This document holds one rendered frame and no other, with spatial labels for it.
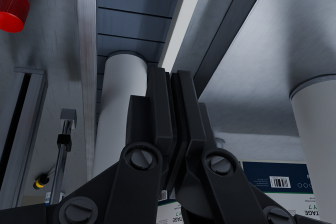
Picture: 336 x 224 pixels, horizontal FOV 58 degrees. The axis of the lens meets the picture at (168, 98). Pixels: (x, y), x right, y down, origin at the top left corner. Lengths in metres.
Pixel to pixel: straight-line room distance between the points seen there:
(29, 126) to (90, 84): 0.21
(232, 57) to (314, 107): 0.13
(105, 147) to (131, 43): 0.12
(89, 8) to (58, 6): 0.20
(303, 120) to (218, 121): 0.15
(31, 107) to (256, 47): 0.32
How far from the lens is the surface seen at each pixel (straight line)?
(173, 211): 0.65
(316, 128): 0.43
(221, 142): 0.60
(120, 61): 0.35
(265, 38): 0.36
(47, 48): 0.46
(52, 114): 0.64
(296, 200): 0.62
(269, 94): 0.47
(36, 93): 0.49
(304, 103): 0.45
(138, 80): 0.34
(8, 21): 0.39
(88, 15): 0.21
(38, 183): 1.07
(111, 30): 0.34
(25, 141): 0.46
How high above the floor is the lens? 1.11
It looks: 30 degrees down
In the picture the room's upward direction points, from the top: 180 degrees clockwise
